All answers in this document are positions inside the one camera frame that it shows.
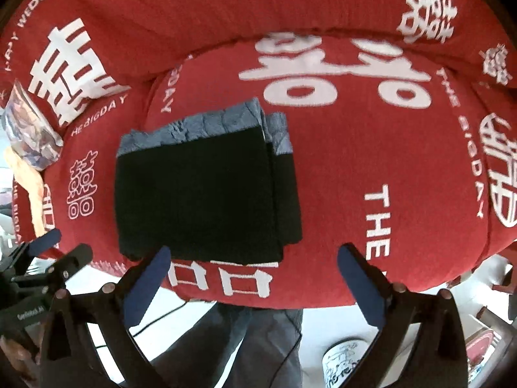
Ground orange cloth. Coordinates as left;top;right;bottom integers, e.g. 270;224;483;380
5;145;46;237

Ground person's left hand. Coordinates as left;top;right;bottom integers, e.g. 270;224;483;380
0;335;40;377

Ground dark pants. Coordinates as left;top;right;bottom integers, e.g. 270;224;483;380
114;98;303;265

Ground red printed sofa cover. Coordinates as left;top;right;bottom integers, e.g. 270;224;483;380
0;0;517;310

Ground person's legs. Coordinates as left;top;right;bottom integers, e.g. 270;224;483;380
159;302;304;388

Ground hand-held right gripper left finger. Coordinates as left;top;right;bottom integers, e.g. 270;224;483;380
38;244;174;388

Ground black cable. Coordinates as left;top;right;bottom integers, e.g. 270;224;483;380
132;297;191;338

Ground red patterned box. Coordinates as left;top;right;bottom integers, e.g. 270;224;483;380
464;325;510;357

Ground white printed slipper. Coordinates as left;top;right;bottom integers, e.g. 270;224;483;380
322;337;375;388

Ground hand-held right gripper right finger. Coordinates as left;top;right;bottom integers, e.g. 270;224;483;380
337;243;471;388

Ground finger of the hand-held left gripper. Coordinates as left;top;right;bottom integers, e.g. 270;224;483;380
7;228;62;268
11;243;94;288

